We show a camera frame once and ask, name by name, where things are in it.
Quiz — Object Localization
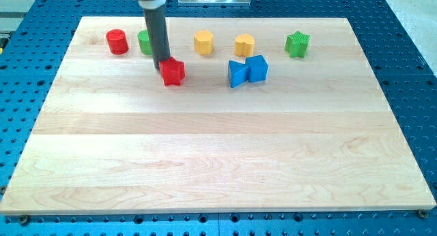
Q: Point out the yellow heart block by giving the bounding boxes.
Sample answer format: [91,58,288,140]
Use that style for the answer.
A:
[234,34,255,57]

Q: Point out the red cylinder block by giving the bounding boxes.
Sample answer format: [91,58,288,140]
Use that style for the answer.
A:
[106,29,129,55]

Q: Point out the left board stop screw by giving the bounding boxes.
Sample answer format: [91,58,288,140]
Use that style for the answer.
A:
[17,215,29,226]

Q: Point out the right board stop screw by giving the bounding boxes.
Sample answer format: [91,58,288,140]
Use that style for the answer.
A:
[417,209,428,219]

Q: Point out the green star block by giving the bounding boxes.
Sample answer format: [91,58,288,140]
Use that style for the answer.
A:
[285,31,311,58]

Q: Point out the light wooden board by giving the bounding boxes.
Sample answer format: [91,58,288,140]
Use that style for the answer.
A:
[1,16,436,216]

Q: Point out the yellow hexagon block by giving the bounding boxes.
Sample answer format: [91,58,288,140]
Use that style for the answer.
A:
[194,30,214,55]

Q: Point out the blue triangle block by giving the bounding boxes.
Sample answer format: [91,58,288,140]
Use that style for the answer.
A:
[228,61,249,88]

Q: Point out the blue cube block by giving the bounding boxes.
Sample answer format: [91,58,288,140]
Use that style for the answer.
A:
[245,55,268,83]

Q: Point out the board stop screw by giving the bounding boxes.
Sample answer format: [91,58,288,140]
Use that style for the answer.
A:
[417,209,428,219]
[17,215,29,226]

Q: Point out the green cylinder block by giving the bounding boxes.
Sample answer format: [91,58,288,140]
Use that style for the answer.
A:
[137,30,152,55]

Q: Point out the red star block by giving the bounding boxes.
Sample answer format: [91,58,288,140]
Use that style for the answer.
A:
[159,57,185,86]

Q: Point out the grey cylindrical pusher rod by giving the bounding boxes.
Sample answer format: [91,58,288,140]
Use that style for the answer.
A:
[139,0,171,70]

